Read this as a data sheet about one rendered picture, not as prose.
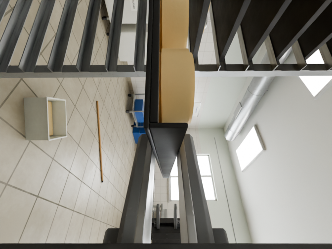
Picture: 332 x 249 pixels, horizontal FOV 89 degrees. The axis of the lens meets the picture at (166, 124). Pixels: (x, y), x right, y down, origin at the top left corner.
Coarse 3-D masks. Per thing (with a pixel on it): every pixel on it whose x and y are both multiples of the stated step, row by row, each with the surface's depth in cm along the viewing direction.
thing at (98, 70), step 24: (24, 72) 55; (48, 72) 55; (72, 72) 55; (96, 72) 56; (120, 72) 56; (144, 72) 56; (216, 72) 56; (240, 72) 56; (264, 72) 56; (288, 72) 56; (312, 72) 56
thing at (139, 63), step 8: (144, 0) 66; (144, 8) 65; (144, 16) 64; (136, 24) 59; (144, 24) 62; (136, 32) 58; (144, 32) 61; (136, 40) 57; (144, 40) 60; (136, 48) 57; (144, 48) 58; (136, 56) 57; (144, 56) 57; (136, 64) 56
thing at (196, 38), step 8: (192, 0) 51; (200, 0) 40; (208, 0) 36; (192, 8) 51; (200, 8) 40; (192, 16) 52; (200, 16) 40; (192, 24) 52; (200, 24) 42; (192, 32) 52; (200, 32) 44; (192, 40) 52; (200, 40) 46; (192, 48) 52
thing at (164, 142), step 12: (156, 0) 8; (156, 12) 7; (156, 24) 7; (156, 36) 7; (156, 48) 7; (156, 60) 7; (156, 72) 6; (156, 84) 6; (156, 96) 6; (144, 108) 6; (156, 108) 6; (144, 120) 6; (156, 120) 6; (156, 132) 6; (168, 132) 6; (180, 132) 6; (156, 144) 8; (168, 144) 8; (180, 144) 8; (156, 156) 11; (168, 156) 11; (168, 168) 19
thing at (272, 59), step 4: (268, 36) 57; (268, 40) 57; (268, 44) 57; (272, 44) 56; (268, 48) 57; (272, 48) 55; (268, 52) 57; (272, 52) 55; (268, 56) 57; (272, 56) 55; (272, 60) 55; (276, 60) 54; (272, 64) 55; (276, 64) 53; (272, 68) 55; (276, 68) 56; (280, 68) 56
